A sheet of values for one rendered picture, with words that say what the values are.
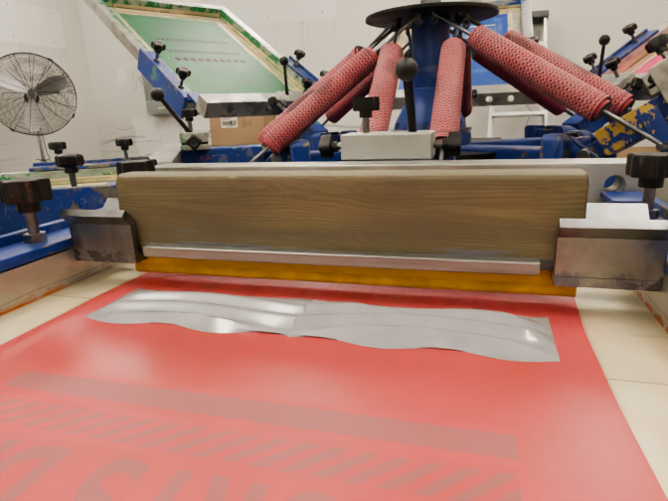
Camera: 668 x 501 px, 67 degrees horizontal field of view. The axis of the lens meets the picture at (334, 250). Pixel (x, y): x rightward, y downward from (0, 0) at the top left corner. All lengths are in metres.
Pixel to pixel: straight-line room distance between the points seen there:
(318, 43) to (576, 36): 2.08
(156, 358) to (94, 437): 0.08
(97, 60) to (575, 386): 5.79
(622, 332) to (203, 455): 0.28
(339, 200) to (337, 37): 4.36
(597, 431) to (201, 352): 0.24
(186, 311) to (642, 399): 0.32
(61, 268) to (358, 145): 0.40
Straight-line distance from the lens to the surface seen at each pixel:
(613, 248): 0.41
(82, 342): 0.41
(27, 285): 0.52
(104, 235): 0.53
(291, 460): 0.25
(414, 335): 0.35
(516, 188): 0.40
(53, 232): 0.59
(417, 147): 0.69
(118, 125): 5.84
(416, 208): 0.41
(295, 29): 4.88
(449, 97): 0.94
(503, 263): 0.40
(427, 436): 0.27
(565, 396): 0.31
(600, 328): 0.40
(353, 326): 0.36
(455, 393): 0.30
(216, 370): 0.34
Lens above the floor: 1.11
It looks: 16 degrees down
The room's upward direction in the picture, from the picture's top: 2 degrees counter-clockwise
